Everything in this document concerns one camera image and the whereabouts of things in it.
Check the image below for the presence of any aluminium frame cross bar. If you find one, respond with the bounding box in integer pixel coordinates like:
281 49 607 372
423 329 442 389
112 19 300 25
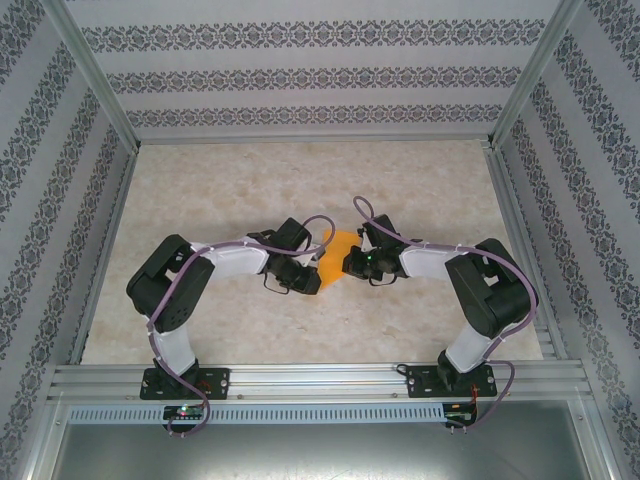
134 130 496 147

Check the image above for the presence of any slotted grey cable duct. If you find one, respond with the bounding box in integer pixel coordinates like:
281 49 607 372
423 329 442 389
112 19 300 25
67 403 446 426

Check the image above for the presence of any aluminium frame post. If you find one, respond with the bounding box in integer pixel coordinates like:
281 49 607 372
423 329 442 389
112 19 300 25
47 0 141 151
489 0 586 149

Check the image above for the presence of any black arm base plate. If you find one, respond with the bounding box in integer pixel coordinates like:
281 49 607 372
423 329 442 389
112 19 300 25
405 364 497 400
139 367 231 401

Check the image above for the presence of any aluminium table side rail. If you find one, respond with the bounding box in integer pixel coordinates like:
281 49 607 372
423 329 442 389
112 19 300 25
67 147 141 365
482 144 569 361

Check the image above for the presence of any long aluminium mounting rail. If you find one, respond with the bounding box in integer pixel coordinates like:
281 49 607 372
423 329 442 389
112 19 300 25
47 363 586 401

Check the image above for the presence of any orange cloth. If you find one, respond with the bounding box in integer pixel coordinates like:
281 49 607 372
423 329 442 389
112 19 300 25
317 228 361 292

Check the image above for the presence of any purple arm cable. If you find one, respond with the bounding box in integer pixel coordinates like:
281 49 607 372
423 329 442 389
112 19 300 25
352 195 540 434
147 214 337 439

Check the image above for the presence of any grey metal sheet panel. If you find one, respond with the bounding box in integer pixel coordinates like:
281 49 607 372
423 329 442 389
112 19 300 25
47 424 609 480

